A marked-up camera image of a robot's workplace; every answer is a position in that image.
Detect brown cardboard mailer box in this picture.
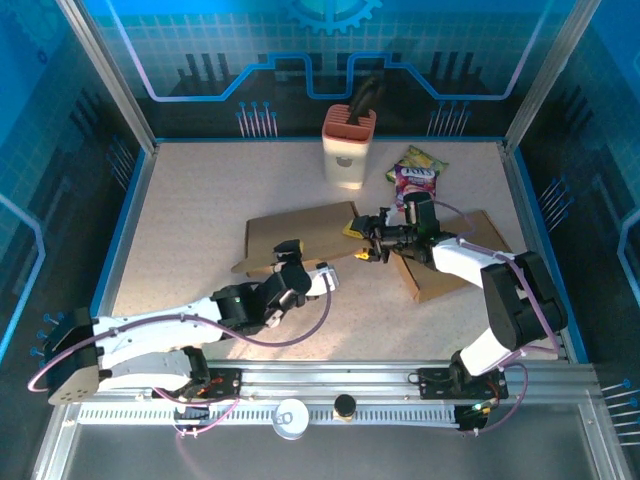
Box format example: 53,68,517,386
392,208,512,305
230,199,374,280

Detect purple candy bag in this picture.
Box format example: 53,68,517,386
392,162,441,214

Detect cream knife block orange top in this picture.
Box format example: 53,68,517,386
321,103,378,191

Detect yellow green candy bag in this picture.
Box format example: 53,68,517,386
384,145,450,184

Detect small black electronics module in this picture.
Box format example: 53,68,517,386
172,399,211,439
454,399,501,435

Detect white round lid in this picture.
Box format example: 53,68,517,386
272,399,311,441

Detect black round knob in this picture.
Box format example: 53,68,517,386
333,393,357,421

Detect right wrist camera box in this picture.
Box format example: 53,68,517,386
394,191,437,227

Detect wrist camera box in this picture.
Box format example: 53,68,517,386
394,191,437,227
301,264,342,300

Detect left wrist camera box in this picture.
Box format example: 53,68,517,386
301,264,342,300

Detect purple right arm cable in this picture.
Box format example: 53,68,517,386
432,199,561,437

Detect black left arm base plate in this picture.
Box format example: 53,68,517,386
151,367,242,400

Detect aluminium mounting rail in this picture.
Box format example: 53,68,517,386
59,358,599,401

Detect black handled knife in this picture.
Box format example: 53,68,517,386
349,73,384,126

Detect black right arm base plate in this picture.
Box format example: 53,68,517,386
417,367,510,400

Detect white slotted cable duct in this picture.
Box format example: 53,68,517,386
77,404,459,425

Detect aluminium frame post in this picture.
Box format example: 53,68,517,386
502,0,591,154
57,0,159,154

